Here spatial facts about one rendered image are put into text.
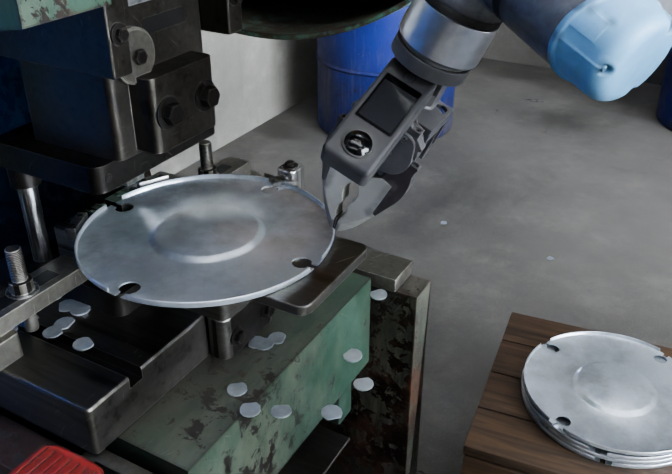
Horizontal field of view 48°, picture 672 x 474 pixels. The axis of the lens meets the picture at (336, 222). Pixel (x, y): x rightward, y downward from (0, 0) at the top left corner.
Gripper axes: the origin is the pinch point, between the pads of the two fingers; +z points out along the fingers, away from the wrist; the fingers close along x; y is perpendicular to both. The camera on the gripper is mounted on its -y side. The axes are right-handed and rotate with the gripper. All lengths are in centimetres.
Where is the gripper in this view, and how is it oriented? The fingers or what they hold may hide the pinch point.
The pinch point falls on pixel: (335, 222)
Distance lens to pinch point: 75.1
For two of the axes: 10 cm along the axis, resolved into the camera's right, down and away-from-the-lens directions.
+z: -3.8, 7.0, 6.1
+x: -8.1, -5.7, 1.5
